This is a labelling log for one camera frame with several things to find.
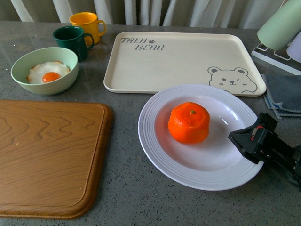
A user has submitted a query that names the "green cup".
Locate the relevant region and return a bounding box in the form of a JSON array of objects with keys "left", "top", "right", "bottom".
[{"left": 257, "top": 0, "right": 301, "bottom": 50}]

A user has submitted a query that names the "orange mandarin fruit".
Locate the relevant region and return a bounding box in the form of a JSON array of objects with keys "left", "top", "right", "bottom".
[{"left": 167, "top": 102, "right": 211, "bottom": 144}]

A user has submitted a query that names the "white ribbed plate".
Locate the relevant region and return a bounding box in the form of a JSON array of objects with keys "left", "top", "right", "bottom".
[{"left": 138, "top": 84, "right": 263, "bottom": 191}]

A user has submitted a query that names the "grey folded cloth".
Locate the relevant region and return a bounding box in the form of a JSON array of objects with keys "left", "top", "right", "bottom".
[{"left": 261, "top": 73, "right": 301, "bottom": 119}]

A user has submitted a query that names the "purple cup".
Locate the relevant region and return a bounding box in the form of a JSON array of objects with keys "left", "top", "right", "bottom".
[{"left": 286, "top": 32, "right": 301, "bottom": 63}]

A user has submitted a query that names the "grey white curtain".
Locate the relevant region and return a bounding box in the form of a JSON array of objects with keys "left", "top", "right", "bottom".
[{"left": 0, "top": 0, "right": 301, "bottom": 30}]

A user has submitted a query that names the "wooden cutting board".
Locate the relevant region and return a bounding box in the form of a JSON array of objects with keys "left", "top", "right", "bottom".
[{"left": 0, "top": 100, "right": 113, "bottom": 220}]

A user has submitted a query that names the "white cup rack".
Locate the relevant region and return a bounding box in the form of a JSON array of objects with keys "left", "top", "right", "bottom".
[{"left": 251, "top": 43, "right": 301, "bottom": 75}]

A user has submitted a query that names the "yellow mug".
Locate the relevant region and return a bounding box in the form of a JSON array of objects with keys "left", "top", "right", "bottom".
[{"left": 69, "top": 12, "right": 107, "bottom": 44}]

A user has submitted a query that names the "light green bowl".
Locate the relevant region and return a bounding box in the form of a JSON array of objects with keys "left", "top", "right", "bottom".
[{"left": 11, "top": 47, "right": 79, "bottom": 95}]

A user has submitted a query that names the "dark green mug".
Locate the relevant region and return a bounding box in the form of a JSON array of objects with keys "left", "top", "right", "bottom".
[{"left": 53, "top": 25, "right": 95, "bottom": 62}]

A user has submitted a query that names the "fake fried egg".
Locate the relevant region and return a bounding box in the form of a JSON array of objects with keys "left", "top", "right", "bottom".
[{"left": 26, "top": 61, "right": 70, "bottom": 84}]

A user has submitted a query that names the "cream bear tray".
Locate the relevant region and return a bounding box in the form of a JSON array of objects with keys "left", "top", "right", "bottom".
[{"left": 103, "top": 32, "right": 266, "bottom": 97}]

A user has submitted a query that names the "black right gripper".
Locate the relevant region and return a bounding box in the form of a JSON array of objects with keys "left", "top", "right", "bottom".
[{"left": 228, "top": 113, "right": 301, "bottom": 186}]

